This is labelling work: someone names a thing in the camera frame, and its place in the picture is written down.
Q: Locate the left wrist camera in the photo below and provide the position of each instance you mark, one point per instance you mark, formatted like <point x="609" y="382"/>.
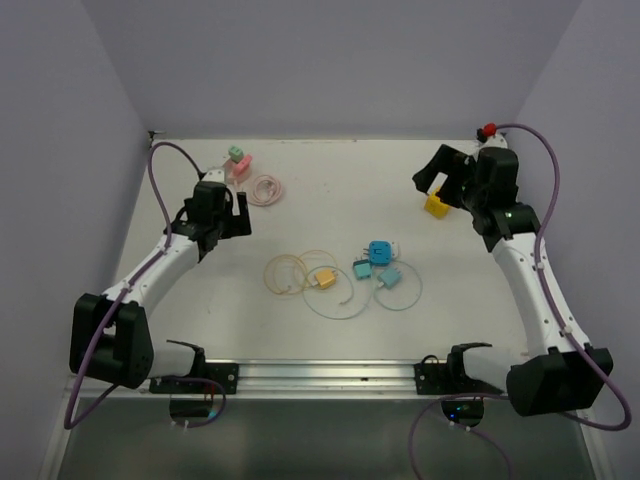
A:
<point x="214" y="176"/>

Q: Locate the pink socket adapter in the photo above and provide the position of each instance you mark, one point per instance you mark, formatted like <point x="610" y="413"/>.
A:
<point x="238" y="171"/>

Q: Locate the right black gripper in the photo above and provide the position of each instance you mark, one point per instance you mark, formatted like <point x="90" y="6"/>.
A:
<point x="451" y="163"/>

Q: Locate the teal charger plug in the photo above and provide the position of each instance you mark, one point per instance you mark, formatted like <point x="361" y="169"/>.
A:
<point x="362" y="269"/>

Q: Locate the right black mount plate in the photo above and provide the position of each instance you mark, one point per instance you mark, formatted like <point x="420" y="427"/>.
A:
<point x="432" y="377"/>

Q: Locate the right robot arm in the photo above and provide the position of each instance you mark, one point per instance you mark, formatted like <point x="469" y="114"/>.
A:
<point x="563" y="372"/>

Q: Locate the yellow charger plug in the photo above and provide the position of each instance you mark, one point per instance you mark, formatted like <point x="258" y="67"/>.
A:
<point x="324" y="278"/>

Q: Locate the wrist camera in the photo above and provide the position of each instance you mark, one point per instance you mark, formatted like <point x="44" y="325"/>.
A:
<point x="489" y="136"/>
<point x="214" y="176"/>

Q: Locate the light blue charger plug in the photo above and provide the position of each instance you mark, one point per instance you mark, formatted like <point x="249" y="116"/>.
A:
<point x="389" y="278"/>

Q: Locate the green plug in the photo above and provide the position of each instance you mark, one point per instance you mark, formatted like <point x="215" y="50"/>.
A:
<point x="236" y="154"/>

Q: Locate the blue power socket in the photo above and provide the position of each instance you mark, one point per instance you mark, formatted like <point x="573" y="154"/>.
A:
<point x="380" y="253"/>

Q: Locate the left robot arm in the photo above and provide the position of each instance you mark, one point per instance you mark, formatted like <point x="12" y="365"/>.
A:
<point x="111" y="337"/>

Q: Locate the left black mount plate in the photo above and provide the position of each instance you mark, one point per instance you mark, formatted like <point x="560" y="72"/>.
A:
<point x="205" y="378"/>

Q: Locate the yellow cube socket adapter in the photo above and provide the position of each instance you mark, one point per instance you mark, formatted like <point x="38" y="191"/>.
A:
<point x="435" y="206"/>

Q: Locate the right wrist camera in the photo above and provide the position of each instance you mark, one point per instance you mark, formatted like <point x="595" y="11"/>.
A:
<point x="489" y="136"/>

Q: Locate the black mount plate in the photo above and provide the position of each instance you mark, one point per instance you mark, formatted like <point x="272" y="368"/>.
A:
<point x="432" y="377"/>
<point x="205" y="378"/>

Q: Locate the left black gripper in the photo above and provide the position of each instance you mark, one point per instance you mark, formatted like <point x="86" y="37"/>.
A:
<point x="237" y="224"/>

